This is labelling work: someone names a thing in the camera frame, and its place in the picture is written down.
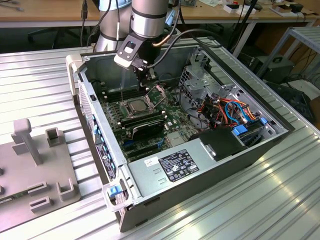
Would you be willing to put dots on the thin metal locking lever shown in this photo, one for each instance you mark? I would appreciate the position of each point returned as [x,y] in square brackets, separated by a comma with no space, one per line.
[121,95]

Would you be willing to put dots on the silver chipset heatsink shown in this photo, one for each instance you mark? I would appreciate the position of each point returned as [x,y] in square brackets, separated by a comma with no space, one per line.
[175,138]

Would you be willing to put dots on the black RAM stick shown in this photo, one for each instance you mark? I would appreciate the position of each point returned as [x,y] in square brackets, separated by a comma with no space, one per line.
[142,120]

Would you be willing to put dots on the black plastic air shroud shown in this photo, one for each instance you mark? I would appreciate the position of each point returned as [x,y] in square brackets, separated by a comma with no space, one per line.
[220,145]

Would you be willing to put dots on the silver CPU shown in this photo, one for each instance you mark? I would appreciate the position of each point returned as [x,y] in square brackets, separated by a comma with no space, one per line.
[138,107]

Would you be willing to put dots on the open grey PC case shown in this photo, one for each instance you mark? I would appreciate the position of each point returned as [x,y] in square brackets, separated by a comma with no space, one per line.
[200,197]

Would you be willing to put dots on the CPU socket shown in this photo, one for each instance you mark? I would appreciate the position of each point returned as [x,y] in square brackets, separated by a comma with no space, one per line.
[126,106]

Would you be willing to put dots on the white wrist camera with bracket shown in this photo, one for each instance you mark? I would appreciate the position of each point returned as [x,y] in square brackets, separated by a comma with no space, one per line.
[122,61]

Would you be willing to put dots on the green motherboard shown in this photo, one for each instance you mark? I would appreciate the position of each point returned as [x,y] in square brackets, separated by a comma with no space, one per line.
[175,117]

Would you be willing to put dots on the blue case latch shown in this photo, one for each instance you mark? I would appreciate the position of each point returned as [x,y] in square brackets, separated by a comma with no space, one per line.
[113,191]

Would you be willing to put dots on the black RAM slot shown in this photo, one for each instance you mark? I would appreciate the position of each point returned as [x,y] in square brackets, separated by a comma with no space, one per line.
[113,95]
[112,91]

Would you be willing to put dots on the green RAM stick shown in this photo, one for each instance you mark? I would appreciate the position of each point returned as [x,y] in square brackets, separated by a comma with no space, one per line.
[5,200]

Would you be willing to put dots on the brown cardboard box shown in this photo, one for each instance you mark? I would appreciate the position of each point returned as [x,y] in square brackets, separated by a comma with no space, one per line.
[282,11]

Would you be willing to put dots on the small blue carrier tab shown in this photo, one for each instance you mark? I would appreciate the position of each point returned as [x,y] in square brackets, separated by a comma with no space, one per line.
[262,121]

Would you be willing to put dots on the silver power supply unit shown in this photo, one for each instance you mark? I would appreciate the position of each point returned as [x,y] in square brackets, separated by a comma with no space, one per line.
[150,180]

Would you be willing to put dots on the black expansion card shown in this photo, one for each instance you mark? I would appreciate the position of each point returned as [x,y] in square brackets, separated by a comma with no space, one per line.
[147,128]

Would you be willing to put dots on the grey parts rack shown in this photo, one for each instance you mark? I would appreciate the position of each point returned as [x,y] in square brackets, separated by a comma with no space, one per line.
[37,172]

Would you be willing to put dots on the blue disk carrier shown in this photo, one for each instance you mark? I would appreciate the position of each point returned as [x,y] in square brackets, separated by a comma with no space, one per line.
[239,130]

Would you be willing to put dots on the metal drive cage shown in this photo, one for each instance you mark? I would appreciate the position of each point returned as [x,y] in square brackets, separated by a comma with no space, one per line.
[197,83]

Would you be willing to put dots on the wooden desk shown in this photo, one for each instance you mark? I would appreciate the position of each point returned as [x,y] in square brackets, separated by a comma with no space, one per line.
[262,17]

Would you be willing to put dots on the black power adapter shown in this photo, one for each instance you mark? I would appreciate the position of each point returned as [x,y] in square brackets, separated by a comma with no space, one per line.
[297,8]

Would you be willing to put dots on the white box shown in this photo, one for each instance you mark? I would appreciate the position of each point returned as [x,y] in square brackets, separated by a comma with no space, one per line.
[233,11]

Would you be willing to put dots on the metal slat shelf frame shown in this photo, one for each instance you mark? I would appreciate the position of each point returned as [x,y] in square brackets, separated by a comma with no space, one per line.
[307,35]

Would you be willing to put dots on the black expansion slot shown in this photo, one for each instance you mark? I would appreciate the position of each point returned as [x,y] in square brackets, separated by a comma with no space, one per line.
[143,154]
[142,149]

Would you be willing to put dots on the metal disk bay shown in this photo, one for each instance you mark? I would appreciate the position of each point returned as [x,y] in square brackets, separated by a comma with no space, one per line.
[272,130]

